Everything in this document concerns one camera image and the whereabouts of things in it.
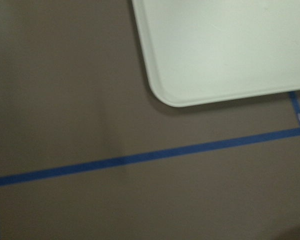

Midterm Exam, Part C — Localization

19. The cream bear tray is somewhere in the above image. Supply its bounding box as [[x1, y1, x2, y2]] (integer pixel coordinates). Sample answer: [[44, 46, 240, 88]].
[[132, 0, 300, 108]]

